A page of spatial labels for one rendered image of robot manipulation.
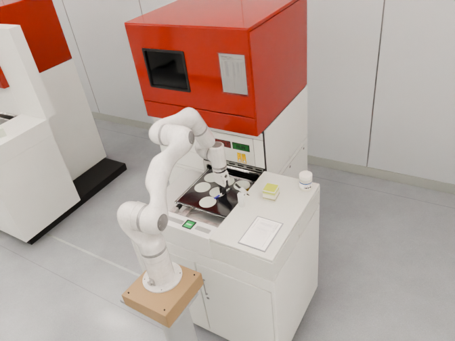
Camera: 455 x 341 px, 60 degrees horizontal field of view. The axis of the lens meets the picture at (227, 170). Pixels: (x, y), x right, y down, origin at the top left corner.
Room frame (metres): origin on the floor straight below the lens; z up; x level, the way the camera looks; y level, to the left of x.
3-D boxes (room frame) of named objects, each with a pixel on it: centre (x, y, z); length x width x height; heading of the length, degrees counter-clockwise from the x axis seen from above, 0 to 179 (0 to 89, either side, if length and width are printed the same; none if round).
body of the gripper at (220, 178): (1.84, 0.04, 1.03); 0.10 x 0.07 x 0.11; 38
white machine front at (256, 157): (2.17, 0.11, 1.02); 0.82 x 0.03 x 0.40; 55
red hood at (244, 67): (2.42, -0.07, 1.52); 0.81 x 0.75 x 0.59; 55
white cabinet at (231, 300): (1.74, 0.07, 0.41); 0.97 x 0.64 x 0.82; 55
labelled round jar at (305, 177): (1.71, -0.42, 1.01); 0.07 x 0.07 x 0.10
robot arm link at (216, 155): (1.85, 0.05, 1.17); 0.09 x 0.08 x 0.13; 53
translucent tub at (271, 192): (1.67, -0.22, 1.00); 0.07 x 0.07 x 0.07; 59
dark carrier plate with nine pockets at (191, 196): (1.87, 0.08, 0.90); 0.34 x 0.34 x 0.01; 55
